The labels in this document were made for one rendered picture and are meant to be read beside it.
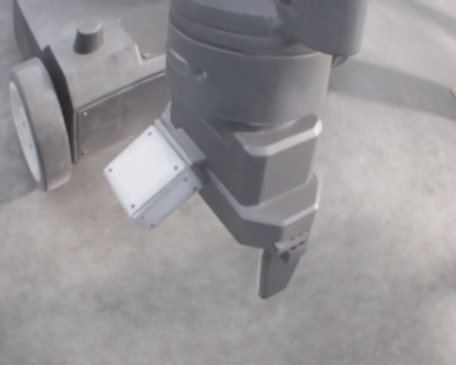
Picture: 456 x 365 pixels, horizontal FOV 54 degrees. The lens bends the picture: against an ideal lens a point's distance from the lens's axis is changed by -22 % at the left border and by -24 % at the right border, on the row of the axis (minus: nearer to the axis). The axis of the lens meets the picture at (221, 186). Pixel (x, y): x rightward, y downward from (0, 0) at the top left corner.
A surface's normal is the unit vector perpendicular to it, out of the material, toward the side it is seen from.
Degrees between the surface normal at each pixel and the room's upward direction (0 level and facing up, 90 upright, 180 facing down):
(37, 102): 25
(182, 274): 0
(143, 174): 32
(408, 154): 0
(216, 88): 84
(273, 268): 79
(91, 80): 45
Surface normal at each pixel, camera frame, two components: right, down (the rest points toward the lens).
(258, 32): -0.02, 0.74
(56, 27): 0.17, -0.55
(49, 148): 0.55, 0.40
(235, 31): -0.28, 0.69
